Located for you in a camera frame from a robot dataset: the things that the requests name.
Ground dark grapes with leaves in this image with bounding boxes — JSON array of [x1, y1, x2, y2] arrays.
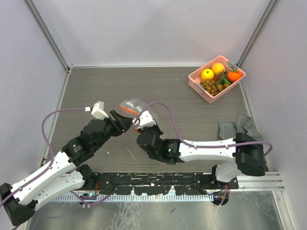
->
[[214, 71, 232, 86]]

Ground purple cable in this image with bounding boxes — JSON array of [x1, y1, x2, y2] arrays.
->
[[0, 107, 91, 209], [134, 102, 274, 159]]

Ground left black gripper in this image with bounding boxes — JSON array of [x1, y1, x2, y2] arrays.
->
[[94, 110, 133, 151]]

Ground orange fruit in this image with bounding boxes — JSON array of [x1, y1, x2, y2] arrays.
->
[[211, 62, 225, 76]]

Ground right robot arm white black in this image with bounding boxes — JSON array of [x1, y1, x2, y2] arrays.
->
[[137, 126, 265, 189]]

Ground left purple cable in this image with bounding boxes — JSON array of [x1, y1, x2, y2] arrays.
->
[[0, 107, 91, 209]]

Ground grey slotted cable duct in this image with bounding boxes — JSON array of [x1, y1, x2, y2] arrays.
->
[[53, 193, 214, 203]]

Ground yellow lemon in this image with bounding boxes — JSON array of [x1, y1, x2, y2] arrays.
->
[[201, 69, 214, 81]]

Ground grey cloth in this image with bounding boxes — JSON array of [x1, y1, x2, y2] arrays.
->
[[218, 113, 264, 141]]

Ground pink plastic basket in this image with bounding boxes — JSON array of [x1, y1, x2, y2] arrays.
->
[[188, 56, 246, 104]]

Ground clear zip bag orange zipper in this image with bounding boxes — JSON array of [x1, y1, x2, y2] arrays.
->
[[119, 98, 158, 133]]

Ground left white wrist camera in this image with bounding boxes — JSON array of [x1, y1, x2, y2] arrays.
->
[[85, 101, 109, 120]]

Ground red-orange persimmon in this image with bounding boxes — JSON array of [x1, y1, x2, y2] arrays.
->
[[227, 71, 242, 82]]

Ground brown longan bunch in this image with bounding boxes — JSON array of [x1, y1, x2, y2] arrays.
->
[[200, 79, 229, 96]]

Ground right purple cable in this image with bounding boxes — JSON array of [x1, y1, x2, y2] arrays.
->
[[134, 102, 274, 159]]

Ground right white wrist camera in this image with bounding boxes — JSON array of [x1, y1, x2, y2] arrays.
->
[[132, 111, 156, 129]]

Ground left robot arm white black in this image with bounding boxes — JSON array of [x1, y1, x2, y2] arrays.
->
[[0, 110, 132, 227]]

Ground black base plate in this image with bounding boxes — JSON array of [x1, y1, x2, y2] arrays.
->
[[68, 172, 239, 196]]

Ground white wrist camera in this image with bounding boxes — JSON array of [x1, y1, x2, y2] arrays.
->
[[85, 101, 109, 120], [132, 111, 156, 129]]

